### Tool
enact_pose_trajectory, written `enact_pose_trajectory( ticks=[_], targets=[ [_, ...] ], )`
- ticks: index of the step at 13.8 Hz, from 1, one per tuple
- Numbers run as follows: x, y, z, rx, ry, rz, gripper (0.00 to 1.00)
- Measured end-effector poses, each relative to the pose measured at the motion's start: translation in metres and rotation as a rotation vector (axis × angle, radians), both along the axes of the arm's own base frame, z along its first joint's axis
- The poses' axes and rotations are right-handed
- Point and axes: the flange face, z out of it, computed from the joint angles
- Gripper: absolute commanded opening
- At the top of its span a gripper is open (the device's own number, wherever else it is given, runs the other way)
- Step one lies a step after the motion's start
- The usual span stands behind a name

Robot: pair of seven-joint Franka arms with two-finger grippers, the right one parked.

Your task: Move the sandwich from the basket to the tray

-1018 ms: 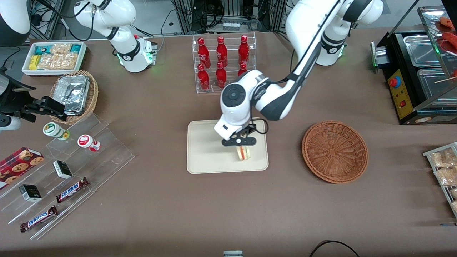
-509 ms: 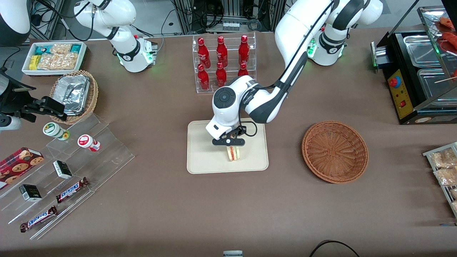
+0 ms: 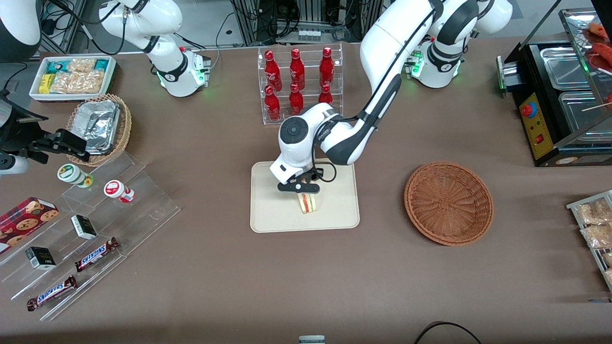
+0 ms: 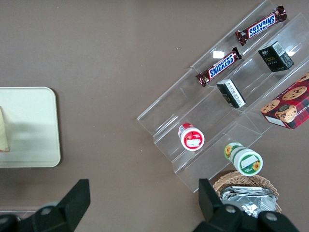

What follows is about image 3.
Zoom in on triangular sandwich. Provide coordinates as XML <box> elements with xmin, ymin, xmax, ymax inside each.
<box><xmin>297</xmin><ymin>192</ymin><xmax>319</xmax><ymax>215</ymax></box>

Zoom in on cream plastic tray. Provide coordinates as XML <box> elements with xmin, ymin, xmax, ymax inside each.
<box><xmin>250</xmin><ymin>158</ymin><xmax>360</xmax><ymax>233</ymax></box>

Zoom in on oval light wicker basket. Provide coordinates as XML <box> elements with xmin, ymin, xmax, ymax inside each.
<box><xmin>66</xmin><ymin>94</ymin><xmax>132</xmax><ymax>167</ymax></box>

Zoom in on round brown wicker basket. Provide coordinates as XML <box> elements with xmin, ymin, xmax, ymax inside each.
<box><xmin>404</xmin><ymin>161</ymin><xmax>494</xmax><ymax>247</ymax></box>

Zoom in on tray of wrapped pastries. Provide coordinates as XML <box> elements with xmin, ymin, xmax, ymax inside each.
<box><xmin>566</xmin><ymin>190</ymin><xmax>612</xmax><ymax>293</ymax></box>

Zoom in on aluminium foil container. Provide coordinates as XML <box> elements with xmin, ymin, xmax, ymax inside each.
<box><xmin>72</xmin><ymin>100</ymin><xmax>121</xmax><ymax>156</ymax></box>

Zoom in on green lid yogurt cup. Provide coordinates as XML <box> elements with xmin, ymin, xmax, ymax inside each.
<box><xmin>57</xmin><ymin>163</ymin><xmax>94</xmax><ymax>189</ymax></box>

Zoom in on white rectangular snack bin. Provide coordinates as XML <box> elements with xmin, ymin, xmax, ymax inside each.
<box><xmin>29</xmin><ymin>55</ymin><xmax>118</xmax><ymax>103</ymax></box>

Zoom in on clear cracker bag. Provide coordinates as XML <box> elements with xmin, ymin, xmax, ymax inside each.
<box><xmin>49</xmin><ymin>71</ymin><xmax>105</xmax><ymax>95</ymax></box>
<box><xmin>67</xmin><ymin>58</ymin><xmax>97</xmax><ymax>74</ymax></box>

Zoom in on red lid yogurt cup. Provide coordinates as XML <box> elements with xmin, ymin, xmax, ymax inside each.
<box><xmin>104</xmin><ymin>180</ymin><xmax>135</xmax><ymax>204</ymax></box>

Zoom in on red cookie box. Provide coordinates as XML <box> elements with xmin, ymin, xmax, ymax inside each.
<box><xmin>0</xmin><ymin>197</ymin><xmax>60</xmax><ymax>255</ymax></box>

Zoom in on small black box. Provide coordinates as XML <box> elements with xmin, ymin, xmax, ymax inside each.
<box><xmin>71</xmin><ymin>215</ymin><xmax>98</xmax><ymax>240</ymax></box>
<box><xmin>25</xmin><ymin>247</ymin><xmax>57</xmax><ymax>271</ymax></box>

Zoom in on clear acrylic stepped display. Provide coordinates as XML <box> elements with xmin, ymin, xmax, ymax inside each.
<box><xmin>0</xmin><ymin>152</ymin><xmax>181</xmax><ymax>322</ymax></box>

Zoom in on clear acrylic bottle rack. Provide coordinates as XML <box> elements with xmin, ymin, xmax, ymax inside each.
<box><xmin>257</xmin><ymin>43</ymin><xmax>344</xmax><ymax>126</ymax></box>

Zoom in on Snickers chocolate bar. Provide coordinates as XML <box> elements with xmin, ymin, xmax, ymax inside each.
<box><xmin>26</xmin><ymin>275</ymin><xmax>77</xmax><ymax>312</ymax></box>
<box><xmin>74</xmin><ymin>237</ymin><xmax>120</xmax><ymax>273</ymax></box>

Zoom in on black hot food warmer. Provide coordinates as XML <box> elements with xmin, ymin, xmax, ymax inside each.
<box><xmin>496</xmin><ymin>7</ymin><xmax>612</xmax><ymax>168</ymax></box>

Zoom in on stainless steel pan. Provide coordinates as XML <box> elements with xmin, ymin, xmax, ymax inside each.
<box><xmin>558</xmin><ymin>90</ymin><xmax>612</xmax><ymax>133</ymax></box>
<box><xmin>539</xmin><ymin>45</ymin><xmax>591</xmax><ymax>91</ymax></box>

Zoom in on red sausage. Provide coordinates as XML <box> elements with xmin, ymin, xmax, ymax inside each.
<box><xmin>591</xmin><ymin>43</ymin><xmax>612</xmax><ymax>72</ymax></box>
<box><xmin>589</xmin><ymin>22</ymin><xmax>612</xmax><ymax>42</ymax></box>

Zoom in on aluminium frame rack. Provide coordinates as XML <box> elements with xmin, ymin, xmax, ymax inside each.
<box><xmin>229</xmin><ymin>0</ymin><xmax>384</xmax><ymax>46</ymax></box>

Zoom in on black looped cable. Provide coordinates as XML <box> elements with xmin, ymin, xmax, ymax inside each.
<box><xmin>413</xmin><ymin>321</ymin><xmax>483</xmax><ymax>344</ymax></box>

